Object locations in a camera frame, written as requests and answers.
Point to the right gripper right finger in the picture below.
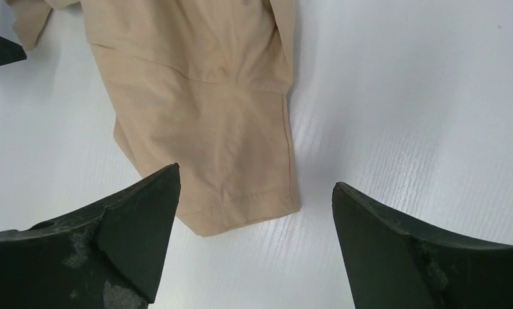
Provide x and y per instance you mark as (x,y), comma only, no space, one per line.
(394,260)

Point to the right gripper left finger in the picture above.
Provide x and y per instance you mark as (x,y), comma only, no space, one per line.
(108,254)

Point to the beige t shirt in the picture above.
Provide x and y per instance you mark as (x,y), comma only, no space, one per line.
(204,84)

